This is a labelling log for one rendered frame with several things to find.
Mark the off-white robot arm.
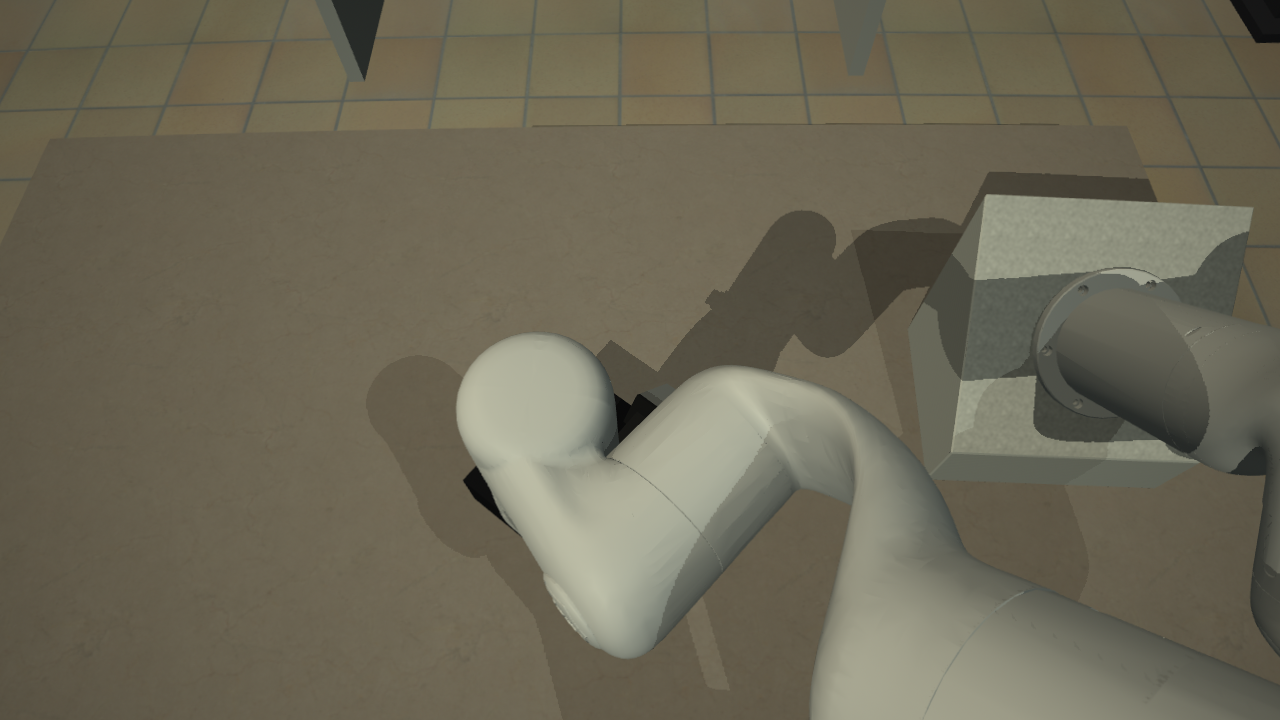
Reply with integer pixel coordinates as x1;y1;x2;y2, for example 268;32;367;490
456;266;1280;720

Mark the black lighting desk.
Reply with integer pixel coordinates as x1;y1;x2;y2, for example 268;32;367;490
465;395;631;536

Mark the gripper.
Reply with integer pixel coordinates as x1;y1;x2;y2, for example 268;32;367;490
492;493;518;532

